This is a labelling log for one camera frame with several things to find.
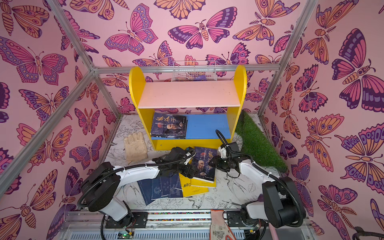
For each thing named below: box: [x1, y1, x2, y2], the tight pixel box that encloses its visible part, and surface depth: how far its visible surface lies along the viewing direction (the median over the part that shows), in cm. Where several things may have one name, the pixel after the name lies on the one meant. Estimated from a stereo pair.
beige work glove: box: [124, 131, 148, 162], surface depth 102 cm
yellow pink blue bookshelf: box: [129, 65, 248, 151], surface depth 91 cm
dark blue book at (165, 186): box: [160, 177, 171, 197], surface depth 83 cm
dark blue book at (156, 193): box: [151, 177, 163, 201], surface depth 81 cm
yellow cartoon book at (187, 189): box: [178, 172, 209, 198], surface depth 83 cm
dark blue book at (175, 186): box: [170, 172, 184, 198], surface depth 83 cm
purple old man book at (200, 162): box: [189, 146, 217, 184], surface depth 89 cm
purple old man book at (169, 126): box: [150, 112, 188, 139], surface depth 92 cm
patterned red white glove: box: [209, 209, 237, 240], surface depth 71 cm
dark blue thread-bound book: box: [137, 179, 155, 206], surface depth 83 cm
